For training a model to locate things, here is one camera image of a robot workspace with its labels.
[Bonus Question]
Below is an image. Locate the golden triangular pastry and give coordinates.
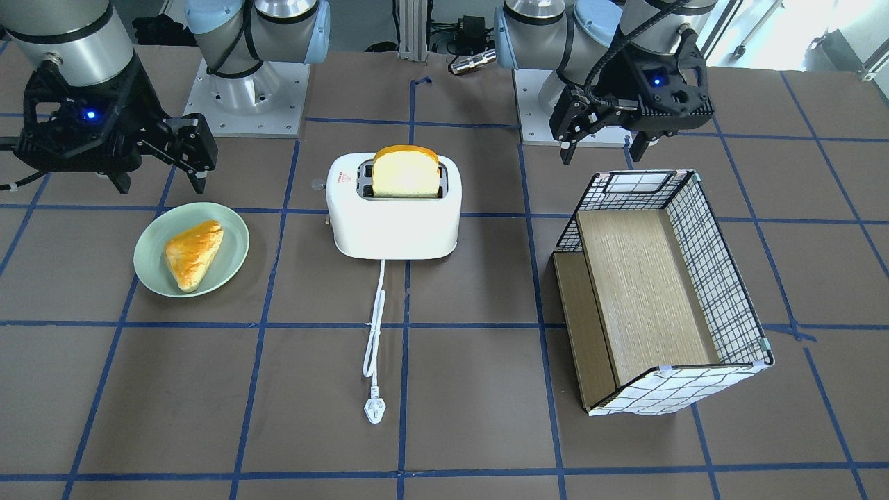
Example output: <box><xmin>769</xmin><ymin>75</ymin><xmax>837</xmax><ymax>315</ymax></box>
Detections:
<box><xmin>164</xmin><ymin>219</ymin><xmax>224</xmax><ymax>292</ymax></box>

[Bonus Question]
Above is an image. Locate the white two-slot toaster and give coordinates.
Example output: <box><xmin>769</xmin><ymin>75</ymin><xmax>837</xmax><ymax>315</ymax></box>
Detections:
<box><xmin>325</xmin><ymin>152</ymin><xmax>463</xmax><ymax>260</ymax></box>

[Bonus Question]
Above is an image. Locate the black power adapter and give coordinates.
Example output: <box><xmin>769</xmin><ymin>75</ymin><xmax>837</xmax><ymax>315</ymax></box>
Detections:
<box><xmin>454</xmin><ymin>15</ymin><xmax>487</xmax><ymax>55</ymax></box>

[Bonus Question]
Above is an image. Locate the aluminium frame post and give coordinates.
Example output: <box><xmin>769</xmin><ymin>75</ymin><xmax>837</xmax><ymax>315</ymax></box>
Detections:
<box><xmin>393</xmin><ymin>0</ymin><xmax>431</xmax><ymax>63</ymax></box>

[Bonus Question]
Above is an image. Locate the light green plate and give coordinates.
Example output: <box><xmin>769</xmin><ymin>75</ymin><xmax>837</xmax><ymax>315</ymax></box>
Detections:
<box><xmin>133</xmin><ymin>202</ymin><xmax>250</xmax><ymax>297</ymax></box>

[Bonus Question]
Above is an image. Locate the wire and wood basket shelf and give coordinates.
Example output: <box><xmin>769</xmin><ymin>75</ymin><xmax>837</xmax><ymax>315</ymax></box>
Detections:
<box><xmin>551</xmin><ymin>169</ymin><xmax>776</xmax><ymax>417</ymax></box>

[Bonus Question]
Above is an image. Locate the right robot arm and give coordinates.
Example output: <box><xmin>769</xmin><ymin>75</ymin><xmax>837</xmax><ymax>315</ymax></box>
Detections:
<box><xmin>2</xmin><ymin>1</ymin><xmax>331</xmax><ymax>194</ymax></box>

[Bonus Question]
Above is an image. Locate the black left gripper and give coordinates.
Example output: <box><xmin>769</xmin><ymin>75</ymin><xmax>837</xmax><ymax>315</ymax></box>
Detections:
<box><xmin>549</xmin><ymin>66</ymin><xmax>715</xmax><ymax>165</ymax></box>

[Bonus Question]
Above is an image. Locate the yellow toast slice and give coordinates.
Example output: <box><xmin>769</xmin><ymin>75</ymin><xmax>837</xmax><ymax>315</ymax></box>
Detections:
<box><xmin>371</xmin><ymin>144</ymin><xmax>441</xmax><ymax>197</ymax></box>

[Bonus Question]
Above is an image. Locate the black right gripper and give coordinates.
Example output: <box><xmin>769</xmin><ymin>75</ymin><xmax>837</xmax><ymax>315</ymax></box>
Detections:
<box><xmin>106</xmin><ymin>55</ymin><xmax>218</xmax><ymax>195</ymax></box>

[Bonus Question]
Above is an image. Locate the white power cord with plug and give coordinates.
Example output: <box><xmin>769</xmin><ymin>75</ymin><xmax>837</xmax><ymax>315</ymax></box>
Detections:
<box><xmin>361</xmin><ymin>258</ymin><xmax>388</xmax><ymax>425</ymax></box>

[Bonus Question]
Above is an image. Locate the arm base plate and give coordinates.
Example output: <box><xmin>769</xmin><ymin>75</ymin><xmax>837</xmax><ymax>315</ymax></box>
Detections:
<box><xmin>182</xmin><ymin>60</ymin><xmax>312</xmax><ymax>139</ymax></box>
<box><xmin>512</xmin><ymin>68</ymin><xmax>633</xmax><ymax>148</ymax></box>

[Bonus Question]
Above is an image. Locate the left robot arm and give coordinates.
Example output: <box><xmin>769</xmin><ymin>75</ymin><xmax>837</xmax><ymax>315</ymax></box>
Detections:
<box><xmin>495</xmin><ymin>1</ymin><xmax>715</xmax><ymax>165</ymax></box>

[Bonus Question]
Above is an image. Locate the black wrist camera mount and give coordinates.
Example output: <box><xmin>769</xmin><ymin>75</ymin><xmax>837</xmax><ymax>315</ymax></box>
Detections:
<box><xmin>2</xmin><ymin>56</ymin><xmax>147</xmax><ymax>177</ymax></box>

